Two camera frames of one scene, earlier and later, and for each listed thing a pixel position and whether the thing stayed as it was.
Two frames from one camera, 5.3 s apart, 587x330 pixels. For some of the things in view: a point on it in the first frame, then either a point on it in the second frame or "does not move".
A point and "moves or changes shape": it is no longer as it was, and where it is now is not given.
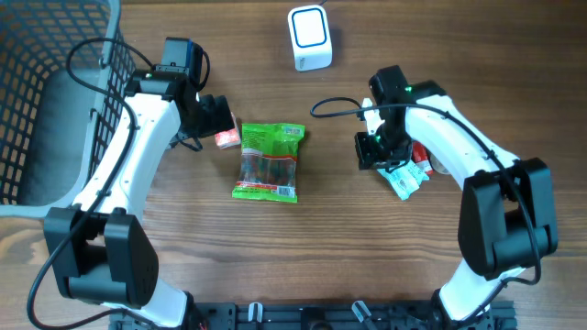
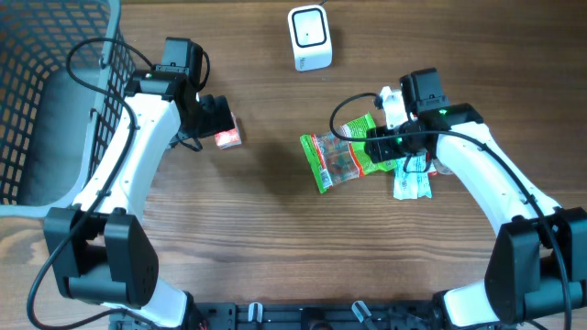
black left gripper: (219, 115) does not move
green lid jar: (436, 165) does not move
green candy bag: (269, 161) -> (334, 160)
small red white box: (227, 138) does not move
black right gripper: (368, 151) does not move
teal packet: (405, 179) moves or changes shape
